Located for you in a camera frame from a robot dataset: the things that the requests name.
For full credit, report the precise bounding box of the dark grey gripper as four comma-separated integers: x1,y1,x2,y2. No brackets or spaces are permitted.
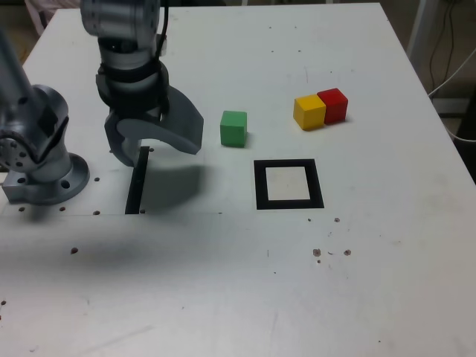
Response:
103,86,205,169

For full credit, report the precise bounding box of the grey box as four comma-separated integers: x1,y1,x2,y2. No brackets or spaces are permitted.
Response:
433,97,476,117

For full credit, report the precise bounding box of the yellow cube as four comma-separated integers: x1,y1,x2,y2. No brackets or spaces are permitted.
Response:
293,94,327,132

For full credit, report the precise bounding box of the black camera cable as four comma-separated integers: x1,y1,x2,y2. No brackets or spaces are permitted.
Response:
155,0,172,116

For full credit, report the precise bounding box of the white cable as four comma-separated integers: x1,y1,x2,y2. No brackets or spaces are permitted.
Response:
427,48,476,143

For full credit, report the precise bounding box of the white metal post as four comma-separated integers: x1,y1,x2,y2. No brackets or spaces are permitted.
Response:
407,0,440,60

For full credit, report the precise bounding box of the green cube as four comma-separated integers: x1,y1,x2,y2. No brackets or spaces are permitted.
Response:
219,110,248,149

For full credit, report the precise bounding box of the black tape strip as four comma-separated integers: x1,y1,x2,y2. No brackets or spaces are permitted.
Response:
124,146,150,216

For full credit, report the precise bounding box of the thin black cable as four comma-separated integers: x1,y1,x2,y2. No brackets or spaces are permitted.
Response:
429,0,447,89
448,0,458,77

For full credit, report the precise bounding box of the red cube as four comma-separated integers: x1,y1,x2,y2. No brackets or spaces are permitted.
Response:
316,88,349,126

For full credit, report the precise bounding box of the black tape square outline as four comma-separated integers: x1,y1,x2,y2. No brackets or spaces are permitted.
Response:
253,158,325,211

